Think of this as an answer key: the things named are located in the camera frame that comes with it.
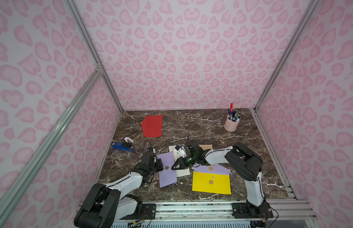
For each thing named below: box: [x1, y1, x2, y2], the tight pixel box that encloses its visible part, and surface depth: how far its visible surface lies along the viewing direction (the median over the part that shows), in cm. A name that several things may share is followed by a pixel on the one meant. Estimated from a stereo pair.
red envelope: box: [141, 114, 164, 138], surface depth 112 cm
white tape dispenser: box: [124, 136, 135, 143], surface depth 102 cm
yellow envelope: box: [192, 171, 232, 195], surface depth 84 cm
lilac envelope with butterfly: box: [157, 151, 177, 189], surface depth 88 cm
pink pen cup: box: [223, 114, 242, 133], surface depth 103 cm
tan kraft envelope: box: [198, 144, 214, 151], surface depth 101 cm
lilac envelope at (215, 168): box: [191, 162, 231, 175], surface depth 90 cm
